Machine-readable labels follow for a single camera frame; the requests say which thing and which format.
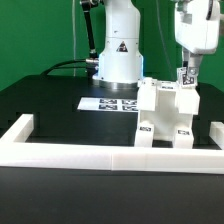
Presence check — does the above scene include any white tagged cube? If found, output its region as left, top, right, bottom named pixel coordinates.
left=177, top=67, right=197, bottom=88

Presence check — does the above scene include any white U-shaped border frame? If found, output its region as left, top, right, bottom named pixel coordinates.
left=0, top=114, right=224, bottom=174

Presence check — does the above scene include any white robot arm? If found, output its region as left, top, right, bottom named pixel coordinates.
left=93, top=0, right=221, bottom=89

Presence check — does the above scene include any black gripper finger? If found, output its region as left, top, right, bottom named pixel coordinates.
left=182, top=48, right=189, bottom=69
left=188, top=53, right=203, bottom=77

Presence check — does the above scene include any white tagged block front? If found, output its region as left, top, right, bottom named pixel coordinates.
left=134, top=122, right=154, bottom=147

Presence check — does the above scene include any white flat tagged plank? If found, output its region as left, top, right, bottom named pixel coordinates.
left=77, top=97, right=137, bottom=112

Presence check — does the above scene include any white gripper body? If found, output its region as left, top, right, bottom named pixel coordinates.
left=174, top=0, right=220, bottom=54

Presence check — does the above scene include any black cable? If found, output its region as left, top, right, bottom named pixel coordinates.
left=40, top=59, right=98, bottom=76

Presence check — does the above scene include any white chair back part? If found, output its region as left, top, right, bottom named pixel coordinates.
left=137, top=77, right=200, bottom=115

